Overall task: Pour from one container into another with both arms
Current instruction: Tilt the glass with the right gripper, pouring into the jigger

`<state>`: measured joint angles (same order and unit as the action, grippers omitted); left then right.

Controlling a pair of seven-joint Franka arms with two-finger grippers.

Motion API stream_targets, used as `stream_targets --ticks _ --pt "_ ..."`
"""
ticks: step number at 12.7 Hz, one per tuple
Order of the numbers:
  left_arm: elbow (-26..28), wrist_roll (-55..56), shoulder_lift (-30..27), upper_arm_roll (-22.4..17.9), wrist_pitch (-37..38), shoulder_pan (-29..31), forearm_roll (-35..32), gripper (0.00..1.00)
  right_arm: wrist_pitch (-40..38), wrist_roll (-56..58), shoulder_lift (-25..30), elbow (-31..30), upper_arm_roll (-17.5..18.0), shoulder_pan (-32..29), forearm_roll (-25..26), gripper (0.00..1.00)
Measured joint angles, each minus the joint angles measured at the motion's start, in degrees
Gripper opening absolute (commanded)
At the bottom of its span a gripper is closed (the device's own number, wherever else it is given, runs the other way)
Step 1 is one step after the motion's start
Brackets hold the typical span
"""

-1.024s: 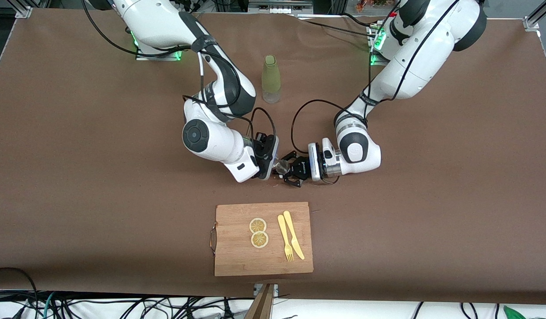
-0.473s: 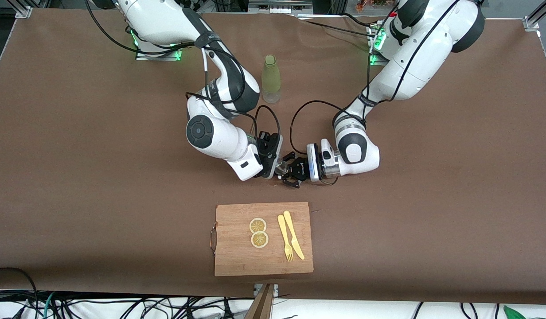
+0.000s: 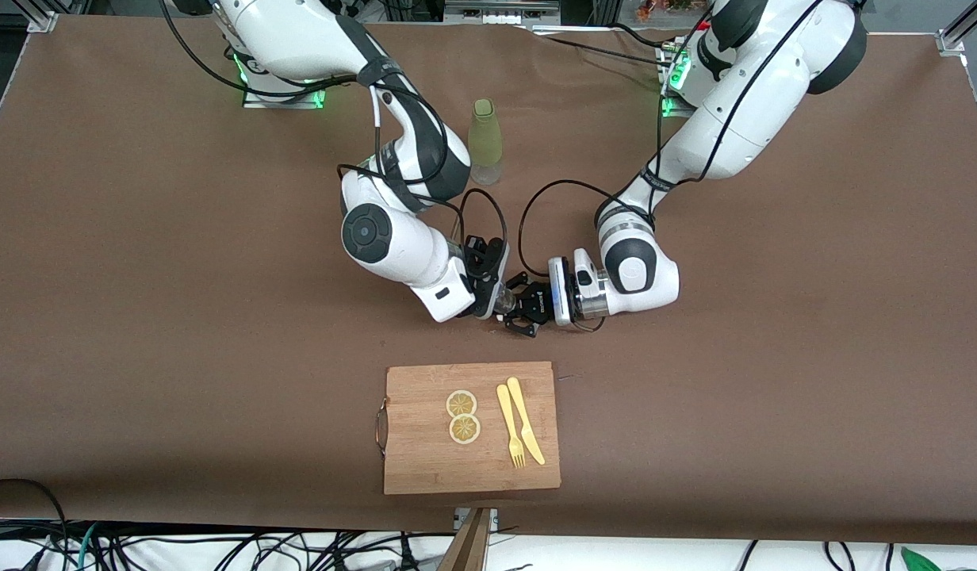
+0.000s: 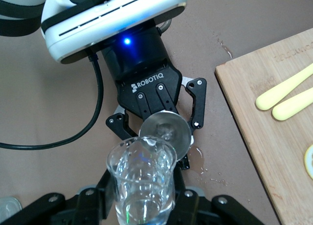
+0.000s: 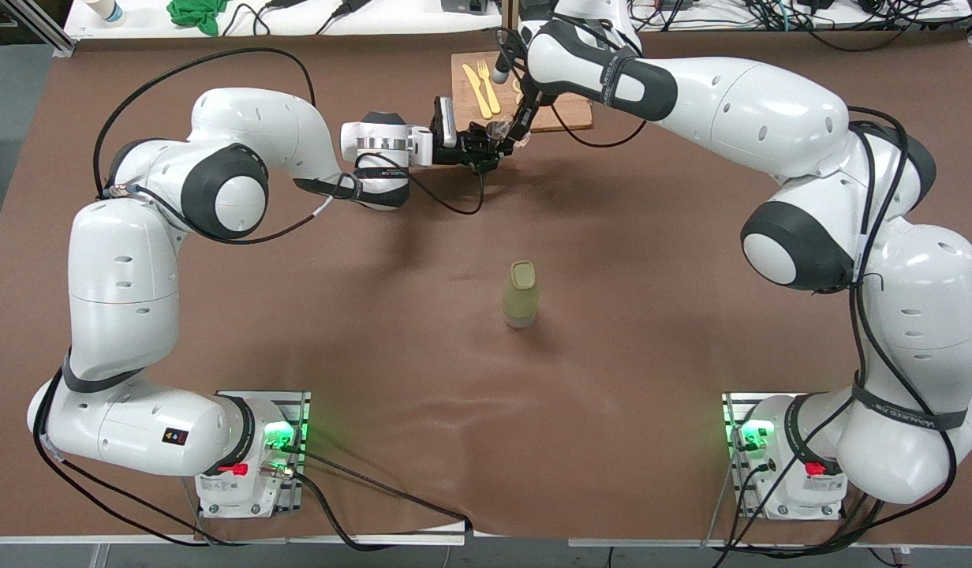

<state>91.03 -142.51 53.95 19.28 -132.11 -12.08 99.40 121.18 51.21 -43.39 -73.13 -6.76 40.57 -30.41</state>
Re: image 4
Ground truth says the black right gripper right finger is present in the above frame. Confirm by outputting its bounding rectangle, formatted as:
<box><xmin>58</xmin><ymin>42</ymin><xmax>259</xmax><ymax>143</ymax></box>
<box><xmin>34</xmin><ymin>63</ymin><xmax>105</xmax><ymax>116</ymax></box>
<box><xmin>171</xmin><ymin>172</ymin><xmax>266</xmax><ymax>225</ymax></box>

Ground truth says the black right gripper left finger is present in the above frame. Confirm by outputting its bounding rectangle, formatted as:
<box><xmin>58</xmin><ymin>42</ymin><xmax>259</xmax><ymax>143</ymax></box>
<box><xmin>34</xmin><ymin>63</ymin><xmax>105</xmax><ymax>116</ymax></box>
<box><xmin>14</xmin><ymin>170</ymin><xmax>116</xmax><ymax>225</ymax></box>

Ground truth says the yellow plastic fork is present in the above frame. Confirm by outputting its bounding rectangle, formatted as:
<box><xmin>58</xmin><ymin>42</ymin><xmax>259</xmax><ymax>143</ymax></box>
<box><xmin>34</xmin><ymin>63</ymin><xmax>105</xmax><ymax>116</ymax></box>
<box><xmin>271</xmin><ymin>87</ymin><xmax>313</xmax><ymax>122</ymax></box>

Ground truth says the spilled liquid puddle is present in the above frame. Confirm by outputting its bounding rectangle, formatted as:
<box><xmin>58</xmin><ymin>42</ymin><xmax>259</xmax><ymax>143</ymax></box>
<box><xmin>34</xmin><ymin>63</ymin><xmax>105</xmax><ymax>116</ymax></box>
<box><xmin>188</xmin><ymin>146</ymin><xmax>208</xmax><ymax>173</ymax></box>

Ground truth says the steel double jigger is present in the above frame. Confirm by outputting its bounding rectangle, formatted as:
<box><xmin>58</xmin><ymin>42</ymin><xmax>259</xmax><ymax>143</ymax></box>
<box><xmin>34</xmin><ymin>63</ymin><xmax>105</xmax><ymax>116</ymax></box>
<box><xmin>138</xmin><ymin>110</ymin><xmax>194</xmax><ymax>162</ymax></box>

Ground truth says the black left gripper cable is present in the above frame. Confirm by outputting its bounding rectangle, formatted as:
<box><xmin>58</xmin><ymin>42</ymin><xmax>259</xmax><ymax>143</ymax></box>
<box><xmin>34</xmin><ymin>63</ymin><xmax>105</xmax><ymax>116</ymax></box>
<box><xmin>0</xmin><ymin>51</ymin><xmax>105</xmax><ymax>150</ymax></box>

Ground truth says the wooden cutting board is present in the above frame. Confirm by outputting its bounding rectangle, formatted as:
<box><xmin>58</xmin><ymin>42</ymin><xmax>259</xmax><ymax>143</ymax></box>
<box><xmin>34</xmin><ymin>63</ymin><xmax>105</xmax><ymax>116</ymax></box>
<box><xmin>214</xmin><ymin>28</ymin><xmax>313</xmax><ymax>225</ymax></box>

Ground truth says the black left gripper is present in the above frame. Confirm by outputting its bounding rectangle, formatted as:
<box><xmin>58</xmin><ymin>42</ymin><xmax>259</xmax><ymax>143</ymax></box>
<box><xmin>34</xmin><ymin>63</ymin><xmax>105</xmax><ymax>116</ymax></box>
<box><xmin>100</xmin><ymin>23</ymin><xmax>207</xmax><ymax>171</ymax></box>

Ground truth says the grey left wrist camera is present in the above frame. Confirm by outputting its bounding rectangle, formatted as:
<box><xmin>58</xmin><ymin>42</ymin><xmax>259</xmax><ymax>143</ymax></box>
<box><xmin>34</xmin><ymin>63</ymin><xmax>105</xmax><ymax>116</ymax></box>
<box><xmin>40</xmin><ymin>0</ymin><xmax>188</xmax><ymax>65</ymax></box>

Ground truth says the green sleeved glass bottle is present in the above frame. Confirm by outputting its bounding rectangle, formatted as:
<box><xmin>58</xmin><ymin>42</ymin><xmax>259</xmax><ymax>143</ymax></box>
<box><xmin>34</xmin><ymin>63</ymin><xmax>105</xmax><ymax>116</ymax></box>
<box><xmin>0</xmin><ymin>196</ymin><xmax>22</xmax><ymax>225</ymax></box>

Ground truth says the yellow plastic knife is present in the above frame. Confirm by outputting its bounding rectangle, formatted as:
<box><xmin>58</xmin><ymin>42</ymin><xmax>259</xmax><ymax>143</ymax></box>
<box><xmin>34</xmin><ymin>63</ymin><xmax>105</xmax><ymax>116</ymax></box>
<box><xmin>255</xmin><ymin>62</ymin><xmax>313</xmax><ymax>111</ymax></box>

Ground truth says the lemon slice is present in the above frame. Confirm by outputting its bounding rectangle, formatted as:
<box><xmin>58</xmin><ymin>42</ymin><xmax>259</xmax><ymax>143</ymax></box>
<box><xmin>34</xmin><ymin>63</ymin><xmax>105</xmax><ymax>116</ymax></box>
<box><xmin>303</xmin><ymin>144</ymin><xmax>313</xmax><ymax>180</ymax></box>

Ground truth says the clear glass beaker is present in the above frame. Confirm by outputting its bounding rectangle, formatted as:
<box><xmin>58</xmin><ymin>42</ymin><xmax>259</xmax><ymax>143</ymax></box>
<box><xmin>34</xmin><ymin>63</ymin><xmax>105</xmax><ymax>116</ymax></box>
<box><xmin>105</xmin><ymin>136</ymin><xmax>178</xmax><ymax>225</ymax></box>

